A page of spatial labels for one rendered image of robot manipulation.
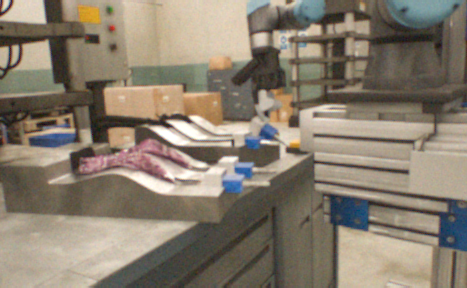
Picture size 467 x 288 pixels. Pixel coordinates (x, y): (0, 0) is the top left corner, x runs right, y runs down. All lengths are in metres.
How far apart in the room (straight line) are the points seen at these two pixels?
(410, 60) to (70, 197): 0.73
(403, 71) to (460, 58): 0.26
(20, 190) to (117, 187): 0.24
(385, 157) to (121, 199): 0.53
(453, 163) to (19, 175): 0.84
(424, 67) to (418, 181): 0.23
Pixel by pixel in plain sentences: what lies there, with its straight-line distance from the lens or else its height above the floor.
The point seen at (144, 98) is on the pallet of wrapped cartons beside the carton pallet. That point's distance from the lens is 5.16.
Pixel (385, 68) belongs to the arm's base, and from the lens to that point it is 0.80.
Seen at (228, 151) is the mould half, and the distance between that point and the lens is 1.05.
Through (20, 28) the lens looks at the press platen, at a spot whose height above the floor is 1.27.
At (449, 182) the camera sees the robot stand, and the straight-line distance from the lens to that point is 0.68.
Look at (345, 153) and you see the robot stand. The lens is 0.85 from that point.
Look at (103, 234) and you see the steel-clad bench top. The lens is 0.78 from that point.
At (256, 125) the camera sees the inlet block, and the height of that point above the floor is 0.92.
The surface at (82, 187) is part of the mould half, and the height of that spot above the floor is 0.86.
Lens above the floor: 1.09
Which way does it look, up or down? 11 degrees down
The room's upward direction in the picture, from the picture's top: 3 degrees counter-clockwise
